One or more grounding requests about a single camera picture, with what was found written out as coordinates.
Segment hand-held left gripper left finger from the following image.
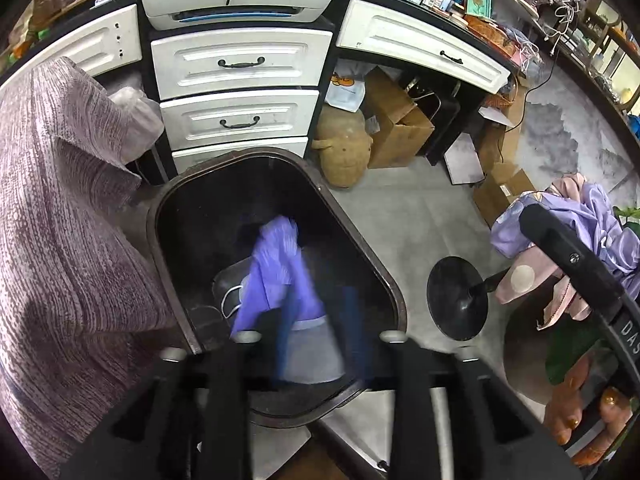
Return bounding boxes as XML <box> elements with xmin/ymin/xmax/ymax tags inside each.
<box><xmin>60</xmin><ymin>300</ymin><xmax>301</xmax><ymax>480</ymax></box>

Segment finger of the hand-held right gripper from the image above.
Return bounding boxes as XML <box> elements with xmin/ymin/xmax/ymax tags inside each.
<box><xmin>520</xmin><ymin>204</ymin><xmax>626</xmax><ymax>321</ymax></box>

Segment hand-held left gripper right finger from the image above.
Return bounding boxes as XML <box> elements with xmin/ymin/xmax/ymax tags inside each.
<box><xmin>342</xmin><ymin>287</ymin><xmax>583</xmax><ymax>480</ymax></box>

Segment dark brown trash bin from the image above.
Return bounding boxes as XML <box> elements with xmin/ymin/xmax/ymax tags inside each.
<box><xmin>146</xmin><ymin>147</ymin><xmax>408</xmax><ymax>428</ymax></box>

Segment person's right hand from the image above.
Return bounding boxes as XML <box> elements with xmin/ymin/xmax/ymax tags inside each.
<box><xmin>544</xmin><ymin>357</ymin><xmax>638</xmax><ymax>466</ymax></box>

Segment purple satin garment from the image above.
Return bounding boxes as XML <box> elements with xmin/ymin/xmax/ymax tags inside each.
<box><xmin>490</xmin><ymin>182</ymin><xmax>640</xmax><ymax>321</ymax></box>

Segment pink garment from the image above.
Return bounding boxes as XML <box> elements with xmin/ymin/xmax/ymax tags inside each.
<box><xmin>500</xmin><ymin>175</ymin><xmax>598</xmax><ymax>333</ymax></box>

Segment flat brown cardboard box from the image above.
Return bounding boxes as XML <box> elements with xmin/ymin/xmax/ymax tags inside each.
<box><xmin>472</xmin><ymin>162</ymin><xmax>537</xmax><ymax>228</ymax></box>

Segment grey ink-wash rug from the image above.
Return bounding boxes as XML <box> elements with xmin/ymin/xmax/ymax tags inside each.
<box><xmin>520</xmin><ymin>67</ymin><xmax>640</xmax><ymax>201</ymax></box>

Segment white flat carton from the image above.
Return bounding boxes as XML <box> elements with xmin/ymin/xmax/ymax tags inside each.
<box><xmin>444</xmin><ymin>132</ymin><xmax>486</xmax><ymax>186</ymax></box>

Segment wicker basket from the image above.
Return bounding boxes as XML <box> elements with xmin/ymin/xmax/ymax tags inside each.
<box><xmin>480</xmin><ymin>92</ymin><xmax>516</xmax><ymax>111</ymax></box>

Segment black paper bag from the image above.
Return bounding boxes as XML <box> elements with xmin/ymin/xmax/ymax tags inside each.
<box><xmin>407</xmin><ymin>91</ymin><xmax>461</xmax><ymax>166</ymax></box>

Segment beige plush toy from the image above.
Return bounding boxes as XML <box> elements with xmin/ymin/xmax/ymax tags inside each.
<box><xmin>312</xmin><ymin>105</ymin><xmax>375</xmax><ymax>189</ymax></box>

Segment orange wooden tissue box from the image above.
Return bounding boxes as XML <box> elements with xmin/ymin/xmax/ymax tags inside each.
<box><xmin>465</xmin><ymin>12</ymin><xmax>516</xmax><ymax>56</ymax></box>

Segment white bag orange print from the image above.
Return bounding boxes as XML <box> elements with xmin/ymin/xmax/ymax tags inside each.
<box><xmin>325</xmin><ymin>72</ymin><xmax>368</xmax><ymax>113</ymax></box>

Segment round white tray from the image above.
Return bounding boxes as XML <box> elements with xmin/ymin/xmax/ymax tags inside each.
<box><xmin>492</xmin><ymin>0</ymin><xmax>543</xmax><ymax>21</ymax></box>

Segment white under tablecloth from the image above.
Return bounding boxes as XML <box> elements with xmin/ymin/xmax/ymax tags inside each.
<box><xmin>107</xmin><ymin>86</ymin><xmax>166</xmax><ymax>166</ymax></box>

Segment white charging cables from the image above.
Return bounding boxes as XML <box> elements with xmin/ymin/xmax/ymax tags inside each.
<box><xmin>542</xmin><ymin>0</ymin><xmax>583</xmax><ymax>56</ymax></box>

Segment wide white drawer black handle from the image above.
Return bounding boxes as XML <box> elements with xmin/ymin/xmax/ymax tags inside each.
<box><xmin>337</xmin><ymin>0</ymin><xmax>512</xmax><ymax>95</ymax></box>

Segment white drawer without handle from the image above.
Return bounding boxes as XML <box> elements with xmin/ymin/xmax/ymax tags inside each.
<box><xmin>45</xmin><ymin>4</ymin><xmax>142</xmax><ymax>78</ymax></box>

